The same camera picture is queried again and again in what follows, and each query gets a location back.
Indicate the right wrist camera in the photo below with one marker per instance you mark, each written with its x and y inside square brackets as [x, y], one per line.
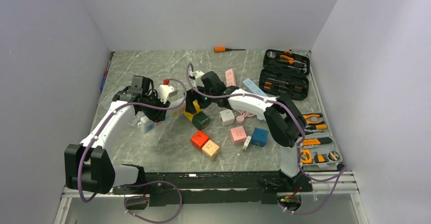
[195, 77]

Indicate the orange utility knife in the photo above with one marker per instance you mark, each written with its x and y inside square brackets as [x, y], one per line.
[317, 141]

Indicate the black tool case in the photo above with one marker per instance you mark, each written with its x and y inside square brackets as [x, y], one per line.
[280, 78]

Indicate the blue cube socket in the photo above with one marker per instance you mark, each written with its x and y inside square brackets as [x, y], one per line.
[259, 137]

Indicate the grey tool case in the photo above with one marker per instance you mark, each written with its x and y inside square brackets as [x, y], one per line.
[319, 151]

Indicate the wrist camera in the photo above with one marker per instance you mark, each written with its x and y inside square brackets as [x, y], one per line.
[195, 77]
[165, 91]

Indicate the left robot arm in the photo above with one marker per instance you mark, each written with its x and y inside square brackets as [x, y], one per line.
[88, 166]

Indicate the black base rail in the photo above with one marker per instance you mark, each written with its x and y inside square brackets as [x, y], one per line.
[217, 187]

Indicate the orange pliers in grey case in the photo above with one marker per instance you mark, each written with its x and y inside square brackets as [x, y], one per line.
[314, 119]

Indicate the beige cube socket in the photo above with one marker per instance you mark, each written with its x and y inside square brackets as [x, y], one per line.
[211, 149]

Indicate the light blue power strip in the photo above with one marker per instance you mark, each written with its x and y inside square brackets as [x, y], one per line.
[253, 88]

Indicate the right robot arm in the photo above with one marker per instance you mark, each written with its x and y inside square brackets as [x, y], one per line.
[285, 122]

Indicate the hex key set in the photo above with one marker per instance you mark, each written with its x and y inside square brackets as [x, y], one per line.
[321, 158]

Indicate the white cube socket small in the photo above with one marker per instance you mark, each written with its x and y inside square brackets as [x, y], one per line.
[246, 143]

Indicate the clear plastic parts box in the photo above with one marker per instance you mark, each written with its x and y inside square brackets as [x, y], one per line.
[106, 102]

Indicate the pink cube socket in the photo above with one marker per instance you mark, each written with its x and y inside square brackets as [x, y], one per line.
[238, 135]

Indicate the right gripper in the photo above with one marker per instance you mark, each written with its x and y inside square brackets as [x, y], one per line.
[192, 95]

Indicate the red cube socket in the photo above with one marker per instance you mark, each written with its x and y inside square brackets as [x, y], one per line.
[199, 139]

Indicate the pink power strip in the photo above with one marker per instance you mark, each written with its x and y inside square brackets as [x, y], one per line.
[230, 78]

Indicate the orange tape measure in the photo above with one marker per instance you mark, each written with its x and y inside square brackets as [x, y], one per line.
[306, 156]

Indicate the dark green cube socket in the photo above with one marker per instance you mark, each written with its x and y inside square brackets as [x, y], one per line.
[200, 120]

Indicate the white long power strip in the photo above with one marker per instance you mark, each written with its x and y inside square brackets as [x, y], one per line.
[147, 125]

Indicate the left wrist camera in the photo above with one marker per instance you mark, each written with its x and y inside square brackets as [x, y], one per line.
[165, 91]

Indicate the red blue pen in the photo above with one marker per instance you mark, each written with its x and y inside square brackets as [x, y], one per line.
[103, 81]

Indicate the orange handled screwdriver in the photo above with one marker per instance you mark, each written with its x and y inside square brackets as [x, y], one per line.
[224, 49]

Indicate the orange pliers in black case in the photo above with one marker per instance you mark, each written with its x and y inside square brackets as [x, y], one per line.
[285, 58]

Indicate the white cube socket top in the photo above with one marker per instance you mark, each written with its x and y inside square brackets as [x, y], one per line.
[226, 117]

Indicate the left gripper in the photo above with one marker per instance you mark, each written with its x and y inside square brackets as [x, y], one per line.
[159, 115]

